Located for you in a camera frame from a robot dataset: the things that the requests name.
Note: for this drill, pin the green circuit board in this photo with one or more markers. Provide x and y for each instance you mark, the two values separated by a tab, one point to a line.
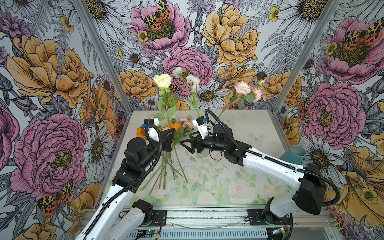
148	234

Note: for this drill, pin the aluminium front rail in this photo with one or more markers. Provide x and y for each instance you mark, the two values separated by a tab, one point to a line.
204	217

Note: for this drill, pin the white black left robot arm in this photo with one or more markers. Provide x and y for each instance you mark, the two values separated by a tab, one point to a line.
103	224

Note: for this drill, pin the right aluminium corner post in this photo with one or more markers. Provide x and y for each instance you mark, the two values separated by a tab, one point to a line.
322	24

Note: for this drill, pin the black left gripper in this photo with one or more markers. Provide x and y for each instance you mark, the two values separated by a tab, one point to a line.
166	135

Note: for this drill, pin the aluminium corner post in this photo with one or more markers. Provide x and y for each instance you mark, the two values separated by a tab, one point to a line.
94	36
322	24

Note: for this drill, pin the orange yellow ranunculus stem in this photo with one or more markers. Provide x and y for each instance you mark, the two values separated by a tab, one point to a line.
141	133

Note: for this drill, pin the pink carnation flower stem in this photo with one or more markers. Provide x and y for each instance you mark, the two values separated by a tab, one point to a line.
244	93

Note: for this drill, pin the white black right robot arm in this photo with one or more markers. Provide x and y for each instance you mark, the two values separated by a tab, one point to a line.
311	190

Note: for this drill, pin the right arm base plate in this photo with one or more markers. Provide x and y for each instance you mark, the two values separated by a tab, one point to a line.
259	217

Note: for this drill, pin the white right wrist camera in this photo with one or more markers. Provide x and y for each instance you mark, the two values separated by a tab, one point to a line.
203	127

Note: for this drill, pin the teal cylindrical vase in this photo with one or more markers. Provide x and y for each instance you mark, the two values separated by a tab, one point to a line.
294	155

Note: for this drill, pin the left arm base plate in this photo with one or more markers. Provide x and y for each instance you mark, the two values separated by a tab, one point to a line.
159	218

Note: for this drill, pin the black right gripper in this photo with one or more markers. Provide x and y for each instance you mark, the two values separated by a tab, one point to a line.
199	142

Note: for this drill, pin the orange flower stem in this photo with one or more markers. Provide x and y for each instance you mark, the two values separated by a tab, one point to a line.
171	126

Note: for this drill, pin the pink white rose stem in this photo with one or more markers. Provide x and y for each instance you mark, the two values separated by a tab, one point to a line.
186	127

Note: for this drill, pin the left aluminium corner post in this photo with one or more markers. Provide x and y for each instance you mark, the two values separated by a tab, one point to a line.
94	36

